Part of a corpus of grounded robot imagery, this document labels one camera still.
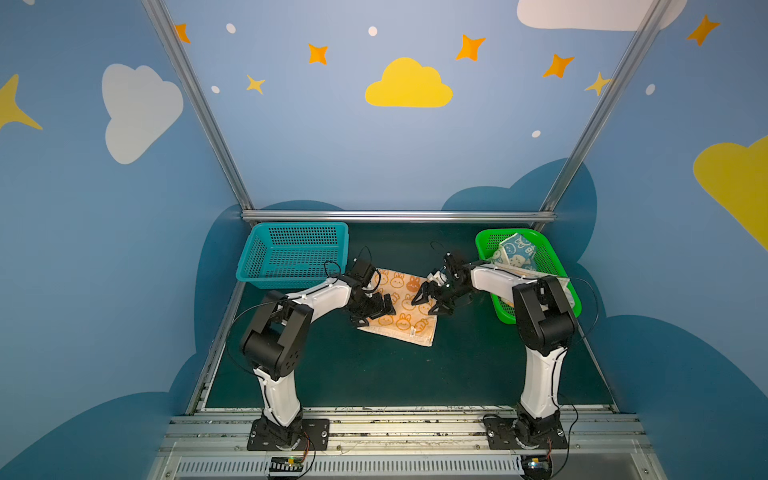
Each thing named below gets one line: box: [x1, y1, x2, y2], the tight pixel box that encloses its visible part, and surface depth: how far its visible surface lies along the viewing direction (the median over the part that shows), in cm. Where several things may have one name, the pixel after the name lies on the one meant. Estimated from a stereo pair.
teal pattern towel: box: [491, 232, 537, 271], surface depth 110 cm
